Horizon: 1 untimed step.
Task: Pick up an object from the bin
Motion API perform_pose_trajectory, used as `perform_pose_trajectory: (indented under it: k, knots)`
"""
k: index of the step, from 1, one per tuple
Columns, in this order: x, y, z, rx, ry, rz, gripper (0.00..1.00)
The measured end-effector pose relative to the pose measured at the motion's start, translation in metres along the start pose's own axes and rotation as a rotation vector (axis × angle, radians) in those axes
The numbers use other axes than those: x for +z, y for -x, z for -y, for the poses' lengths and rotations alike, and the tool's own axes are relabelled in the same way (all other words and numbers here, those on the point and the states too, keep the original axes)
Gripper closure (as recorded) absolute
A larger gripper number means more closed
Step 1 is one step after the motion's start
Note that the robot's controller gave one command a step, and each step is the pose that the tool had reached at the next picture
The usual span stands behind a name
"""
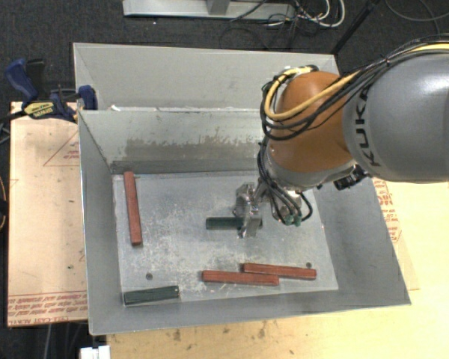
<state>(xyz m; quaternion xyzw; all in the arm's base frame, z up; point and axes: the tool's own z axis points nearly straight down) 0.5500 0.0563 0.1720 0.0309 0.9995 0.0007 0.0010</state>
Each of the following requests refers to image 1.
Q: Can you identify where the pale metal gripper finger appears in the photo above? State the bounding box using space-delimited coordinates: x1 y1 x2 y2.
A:
232 194 252 221
238 206 263 239

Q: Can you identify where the dark green block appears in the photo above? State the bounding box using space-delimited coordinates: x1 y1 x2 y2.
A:
122 284 181 307
205 216 264 232

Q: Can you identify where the grey metal bin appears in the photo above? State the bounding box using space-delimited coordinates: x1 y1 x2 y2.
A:
73 42 412 337

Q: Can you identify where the red-brown flat block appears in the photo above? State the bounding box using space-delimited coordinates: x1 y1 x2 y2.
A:
201 269 281 287
241 262 318 281
123 171 144 248

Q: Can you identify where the brown cardboard board red print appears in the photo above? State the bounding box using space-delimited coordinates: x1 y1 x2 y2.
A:
6 100 422 328

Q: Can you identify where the black cylinder on white bracket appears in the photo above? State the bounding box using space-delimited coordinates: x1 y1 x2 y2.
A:
333 164 371 191

